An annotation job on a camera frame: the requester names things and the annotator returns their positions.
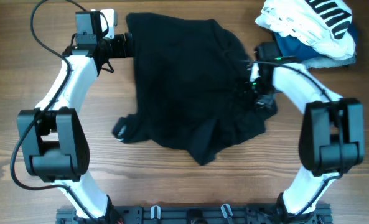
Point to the light blue folded garment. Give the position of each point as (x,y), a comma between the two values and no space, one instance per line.
(326,62)

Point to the white black-striped folded garment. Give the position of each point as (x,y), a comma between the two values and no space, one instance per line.
(320,24)

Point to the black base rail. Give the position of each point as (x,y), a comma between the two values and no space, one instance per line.
(250,214)

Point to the black t-shirt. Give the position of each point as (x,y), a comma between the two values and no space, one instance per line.
(193,87)

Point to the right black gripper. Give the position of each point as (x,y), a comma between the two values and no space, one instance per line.
(256,88)

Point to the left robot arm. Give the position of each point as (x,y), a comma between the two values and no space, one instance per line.
(52,140)

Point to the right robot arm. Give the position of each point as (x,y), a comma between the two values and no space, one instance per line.
(332,133)

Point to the dark blue folded garment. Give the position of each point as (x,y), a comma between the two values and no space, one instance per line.
(296,46)

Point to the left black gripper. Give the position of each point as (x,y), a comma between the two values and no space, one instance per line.
(124,49)

